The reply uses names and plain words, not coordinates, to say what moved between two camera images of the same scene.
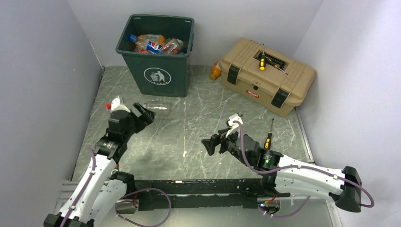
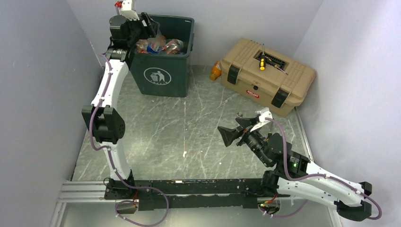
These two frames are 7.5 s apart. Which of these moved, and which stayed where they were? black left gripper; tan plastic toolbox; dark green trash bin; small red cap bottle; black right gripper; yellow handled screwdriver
Moved: black right gripper; black left gripper
Stayed: yellow handled screwdriver; tan plastic toolbox; small red cap bottle; dark green trash bin
